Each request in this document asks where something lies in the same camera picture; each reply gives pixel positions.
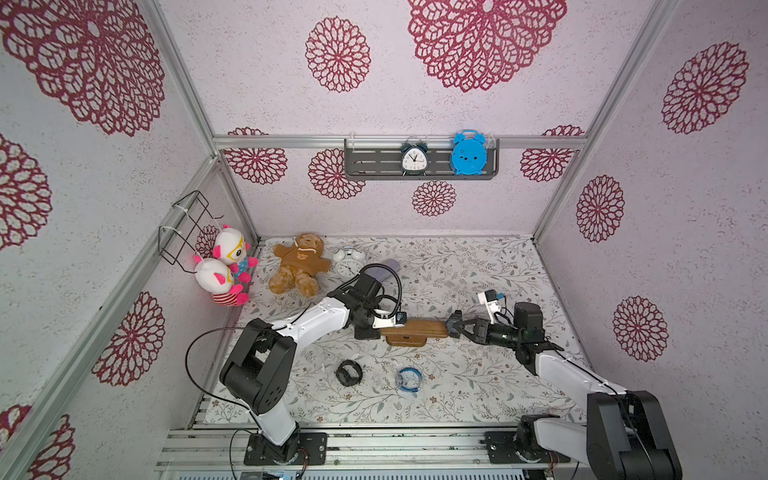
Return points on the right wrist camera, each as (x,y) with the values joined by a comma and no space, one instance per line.
(493,303)

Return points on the blue alarm clock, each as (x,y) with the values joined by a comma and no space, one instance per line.
(469,155)

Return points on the grey wall shelf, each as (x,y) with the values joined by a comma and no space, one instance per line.
(372,163)

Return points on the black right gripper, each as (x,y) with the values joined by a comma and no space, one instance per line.
(475,328)

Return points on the white pink plush lower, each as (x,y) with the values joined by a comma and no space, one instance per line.
(216,278)

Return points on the blue strap watch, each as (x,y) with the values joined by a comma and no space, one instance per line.
(409,380)

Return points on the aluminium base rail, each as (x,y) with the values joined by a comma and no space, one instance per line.
(233,451)

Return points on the white twin-bell alarm clock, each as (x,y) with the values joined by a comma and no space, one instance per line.
(347,262)

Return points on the grey fabric case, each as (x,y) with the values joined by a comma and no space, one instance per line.
(384,270)

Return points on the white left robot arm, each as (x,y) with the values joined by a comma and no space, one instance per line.
(258,369)

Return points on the wooden watch stand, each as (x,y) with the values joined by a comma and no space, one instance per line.
(414,333)

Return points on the black wire basket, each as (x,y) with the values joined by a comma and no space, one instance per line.
(193,234)

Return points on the white pink plush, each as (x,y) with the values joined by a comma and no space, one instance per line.
(231,248)
(216,278)

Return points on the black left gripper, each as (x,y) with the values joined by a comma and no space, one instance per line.
(368,335)

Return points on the white pink plush upper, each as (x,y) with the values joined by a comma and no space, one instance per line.
(231,248)

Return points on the brown teddy bear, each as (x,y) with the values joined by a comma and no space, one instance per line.
(300,263)

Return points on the black digital watch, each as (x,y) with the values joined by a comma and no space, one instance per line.
(349,373)

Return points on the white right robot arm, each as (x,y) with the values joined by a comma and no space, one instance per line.
(625,433)

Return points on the dark green alarm clock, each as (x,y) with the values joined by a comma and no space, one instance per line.
(414,160)

